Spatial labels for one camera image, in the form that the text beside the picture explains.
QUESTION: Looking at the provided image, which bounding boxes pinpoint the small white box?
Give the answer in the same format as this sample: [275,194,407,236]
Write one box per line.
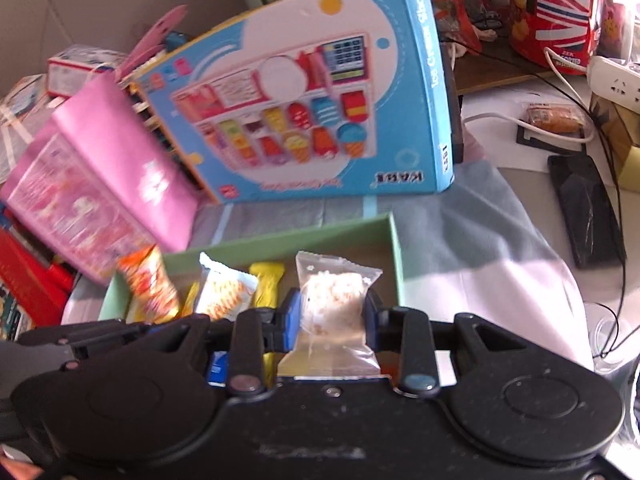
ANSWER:
[47,44,127,97]

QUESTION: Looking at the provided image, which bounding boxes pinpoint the clear packet with white snack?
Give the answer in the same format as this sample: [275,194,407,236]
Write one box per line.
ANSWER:
[276,251,384,379]

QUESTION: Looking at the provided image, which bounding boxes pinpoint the white power strip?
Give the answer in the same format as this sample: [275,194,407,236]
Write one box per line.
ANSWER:
[586,55,640,107]

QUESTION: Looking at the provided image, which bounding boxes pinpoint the red box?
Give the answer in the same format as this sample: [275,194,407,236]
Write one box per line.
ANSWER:
[0,229,77,327]

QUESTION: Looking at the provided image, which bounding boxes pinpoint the black phone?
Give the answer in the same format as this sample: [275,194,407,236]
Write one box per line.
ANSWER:
[546,153,628,270]

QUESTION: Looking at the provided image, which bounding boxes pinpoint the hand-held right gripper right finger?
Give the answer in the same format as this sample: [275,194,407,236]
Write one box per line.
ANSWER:
[363,292,527,397]

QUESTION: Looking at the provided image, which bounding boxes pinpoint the green cardboard box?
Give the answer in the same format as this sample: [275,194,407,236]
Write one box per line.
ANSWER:
[98,212,405,322]

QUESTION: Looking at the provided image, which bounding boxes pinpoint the blue toy box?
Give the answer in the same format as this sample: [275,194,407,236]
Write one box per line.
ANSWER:
[132,0,456,206]

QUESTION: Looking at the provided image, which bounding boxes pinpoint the pastel striped blanket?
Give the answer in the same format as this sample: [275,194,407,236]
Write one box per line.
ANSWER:
[62,159,597,372]

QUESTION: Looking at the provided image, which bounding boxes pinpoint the blue snack packet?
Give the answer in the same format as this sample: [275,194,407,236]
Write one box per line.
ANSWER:
[207,351,231,387]

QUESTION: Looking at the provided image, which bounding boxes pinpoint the white and orange snack packet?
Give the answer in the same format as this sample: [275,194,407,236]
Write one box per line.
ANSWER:
[194,252,259,322]

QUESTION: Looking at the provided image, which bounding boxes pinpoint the plain yellow snack packet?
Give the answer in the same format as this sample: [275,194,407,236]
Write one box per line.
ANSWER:
[248,261,287,386]

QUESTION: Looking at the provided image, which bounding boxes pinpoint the large orange snack packet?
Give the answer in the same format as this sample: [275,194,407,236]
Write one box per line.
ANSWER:
[116,244,181,324]

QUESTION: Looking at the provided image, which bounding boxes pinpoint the small yellow snack packet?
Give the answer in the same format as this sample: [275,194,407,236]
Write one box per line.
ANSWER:
[182,281,200,317]

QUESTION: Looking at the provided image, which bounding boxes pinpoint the pink gift bag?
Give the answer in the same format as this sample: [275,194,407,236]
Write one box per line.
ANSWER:
[0,76,202,282]

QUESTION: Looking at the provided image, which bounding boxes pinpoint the white cable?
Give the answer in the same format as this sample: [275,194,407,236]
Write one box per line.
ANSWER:
[462,47,602,144]

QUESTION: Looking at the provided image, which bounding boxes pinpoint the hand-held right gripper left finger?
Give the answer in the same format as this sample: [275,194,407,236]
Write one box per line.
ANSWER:
[147,292,302,397]

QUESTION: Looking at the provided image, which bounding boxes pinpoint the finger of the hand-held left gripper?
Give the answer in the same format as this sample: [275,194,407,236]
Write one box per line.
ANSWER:
[18,319,192,362]

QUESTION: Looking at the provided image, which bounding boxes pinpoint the red flag print tin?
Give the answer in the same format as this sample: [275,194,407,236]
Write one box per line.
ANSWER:
[507,0,609,76]

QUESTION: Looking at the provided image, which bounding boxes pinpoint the white folding table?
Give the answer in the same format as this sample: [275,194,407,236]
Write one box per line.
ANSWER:
[459,77,640,311]

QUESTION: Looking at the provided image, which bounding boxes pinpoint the yellowish cardboard box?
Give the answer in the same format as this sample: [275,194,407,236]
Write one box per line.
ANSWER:
[590,95,640,197]

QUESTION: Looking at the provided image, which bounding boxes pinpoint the brown snack packet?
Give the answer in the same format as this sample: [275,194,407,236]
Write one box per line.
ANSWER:
[521,102,587,134]

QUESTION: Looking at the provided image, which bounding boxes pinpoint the clear plastic bottle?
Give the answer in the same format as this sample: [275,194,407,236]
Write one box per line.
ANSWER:
[581,302,640,374]

